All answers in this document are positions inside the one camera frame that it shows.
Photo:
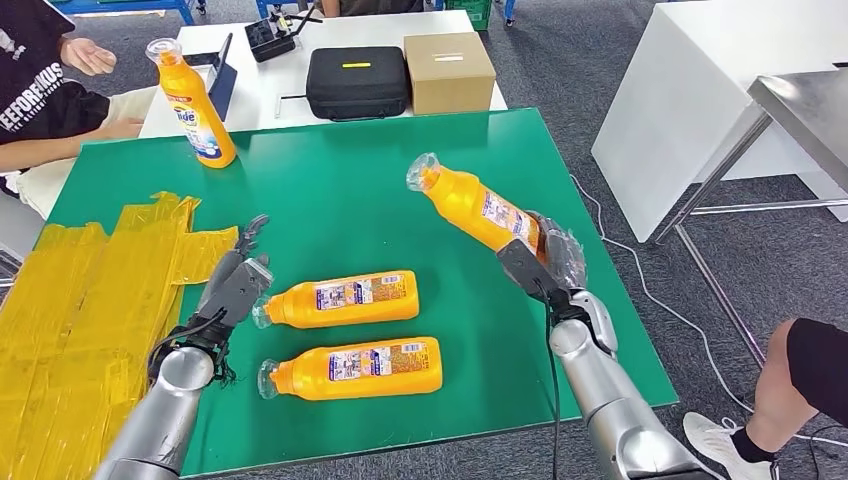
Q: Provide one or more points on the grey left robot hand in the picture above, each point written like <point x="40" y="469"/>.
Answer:
<point x="222" y="281"/>

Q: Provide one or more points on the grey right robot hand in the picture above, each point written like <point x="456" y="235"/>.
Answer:
<point x="563" y="255"/>

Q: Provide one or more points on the orange detergent bottle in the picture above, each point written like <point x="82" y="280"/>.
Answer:
<point x="351" y="301"/>
<point x="464" y="202"/>
<point x="195" y="112"/>
<point x="371" y="368"/>

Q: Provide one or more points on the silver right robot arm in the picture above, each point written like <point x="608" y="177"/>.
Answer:
<point x="616" y="411"/>

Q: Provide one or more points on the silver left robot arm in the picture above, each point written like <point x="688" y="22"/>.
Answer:
<point x="159" y="417"/>

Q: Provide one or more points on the yellow plastic sheet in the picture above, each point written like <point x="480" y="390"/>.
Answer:
<point x="79" y="318"/>

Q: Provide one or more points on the tablet in blue folio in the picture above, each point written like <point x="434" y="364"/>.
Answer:
<point x="225" y="89"/>

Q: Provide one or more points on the white block table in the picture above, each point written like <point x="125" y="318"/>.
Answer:
<point x="676" y="99"/>

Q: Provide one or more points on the white desk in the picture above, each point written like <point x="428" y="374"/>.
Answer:
<point x="278" y="83"/>

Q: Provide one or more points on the brown cardboard box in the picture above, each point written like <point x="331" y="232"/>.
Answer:
<point x="449" y="76"/>

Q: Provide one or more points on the black carrying case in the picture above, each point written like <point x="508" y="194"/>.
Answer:
<point x="358" y="83"/>

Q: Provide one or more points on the black remote controller with antennas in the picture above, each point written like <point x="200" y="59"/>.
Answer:
<point x="265" y="40"/>

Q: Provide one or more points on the person with white shoe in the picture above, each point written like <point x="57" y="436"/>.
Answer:
<point x="775" y="391"/>

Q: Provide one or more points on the green plastic crate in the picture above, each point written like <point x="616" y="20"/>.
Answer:
<point x="470" y="12"/>

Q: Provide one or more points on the seated person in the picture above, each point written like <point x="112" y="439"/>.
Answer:
<point x="33" y="99"/>

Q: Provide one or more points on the stainless steel table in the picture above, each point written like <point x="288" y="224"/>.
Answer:
<point x="808" y="106"/>

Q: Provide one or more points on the person behind white desk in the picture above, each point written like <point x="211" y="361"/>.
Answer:
<point x="378" y="5"/>

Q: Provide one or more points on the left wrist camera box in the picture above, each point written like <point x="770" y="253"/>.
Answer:
<point x="245" y="288"/>

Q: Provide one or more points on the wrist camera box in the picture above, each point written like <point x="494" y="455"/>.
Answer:
<point x="245" y="288"/>
<point x="526" y="268"/>

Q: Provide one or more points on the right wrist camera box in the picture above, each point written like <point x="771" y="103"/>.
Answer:
<point x="526" y="268"/>

